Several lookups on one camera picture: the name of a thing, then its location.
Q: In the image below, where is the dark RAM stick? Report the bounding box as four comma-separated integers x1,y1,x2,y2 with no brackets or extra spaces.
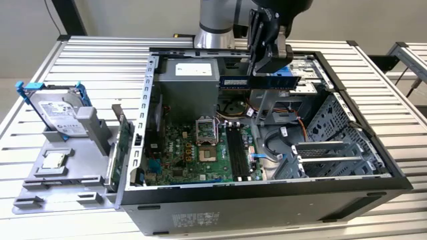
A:
218,75,302,90
23,177,102,187

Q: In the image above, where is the metal slat side table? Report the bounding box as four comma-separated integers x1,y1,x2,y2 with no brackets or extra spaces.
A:
386,41,427,83

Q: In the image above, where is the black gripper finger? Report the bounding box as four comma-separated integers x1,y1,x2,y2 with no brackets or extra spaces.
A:
247,9,266,76
250,11,294,90

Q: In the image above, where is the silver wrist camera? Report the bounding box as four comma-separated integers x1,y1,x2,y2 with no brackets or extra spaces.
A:
278,24,296,60

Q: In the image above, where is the green motherboard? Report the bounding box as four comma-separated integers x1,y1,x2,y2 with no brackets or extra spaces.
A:
143,121,269,186

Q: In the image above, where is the black looped wire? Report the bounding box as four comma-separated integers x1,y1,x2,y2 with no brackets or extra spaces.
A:
263,126,292,163

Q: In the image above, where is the grey parts rack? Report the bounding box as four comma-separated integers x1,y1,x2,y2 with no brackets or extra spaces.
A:
11,104,137,215

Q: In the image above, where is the CPU socket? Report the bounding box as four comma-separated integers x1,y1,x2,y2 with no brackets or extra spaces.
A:
198,144,221,163

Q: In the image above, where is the blue expansion slot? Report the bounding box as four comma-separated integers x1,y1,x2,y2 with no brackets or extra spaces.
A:
169,176,225,186

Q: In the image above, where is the black upright post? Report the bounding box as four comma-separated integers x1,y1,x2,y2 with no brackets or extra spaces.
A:
51,0,89,42

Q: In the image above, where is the metal socket cover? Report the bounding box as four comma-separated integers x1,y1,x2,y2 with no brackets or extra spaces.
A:
195,116,222,146

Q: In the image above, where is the silver CPU chip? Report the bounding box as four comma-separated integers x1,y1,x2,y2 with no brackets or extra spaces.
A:
42,152,69,169

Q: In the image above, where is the thin black wall cable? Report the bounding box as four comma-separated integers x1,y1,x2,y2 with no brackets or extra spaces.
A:
45,0,63,36

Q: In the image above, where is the orange wire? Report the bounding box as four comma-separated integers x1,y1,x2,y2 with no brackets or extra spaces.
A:
289,106,309,143

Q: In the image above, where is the blue flat wire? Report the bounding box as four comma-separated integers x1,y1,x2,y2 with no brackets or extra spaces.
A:
249,152,281,161

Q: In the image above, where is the black table connector block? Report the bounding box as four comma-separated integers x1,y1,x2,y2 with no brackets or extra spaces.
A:
369,53,401,74

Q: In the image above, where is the hard disk in blue carrier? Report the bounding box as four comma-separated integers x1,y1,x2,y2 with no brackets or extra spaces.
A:
15,80,94,141

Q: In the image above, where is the grey metal disk bay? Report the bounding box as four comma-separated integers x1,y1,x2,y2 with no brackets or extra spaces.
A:
249,58,330,126

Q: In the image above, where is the grey power supply unit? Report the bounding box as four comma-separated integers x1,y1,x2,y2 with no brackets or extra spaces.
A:
157,57,222,123

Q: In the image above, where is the green graphics card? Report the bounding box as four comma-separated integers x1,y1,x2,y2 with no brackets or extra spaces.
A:
106,104,137,193

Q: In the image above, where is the black RAM slot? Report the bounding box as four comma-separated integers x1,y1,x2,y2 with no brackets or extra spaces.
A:
226,121,247,182
233,121,254,181

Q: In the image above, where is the round chassis speaker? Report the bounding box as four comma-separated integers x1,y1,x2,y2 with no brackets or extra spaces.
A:
226,99,249,116

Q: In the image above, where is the open black PC case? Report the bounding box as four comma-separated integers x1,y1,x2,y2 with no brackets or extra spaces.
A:
115,47,416,237

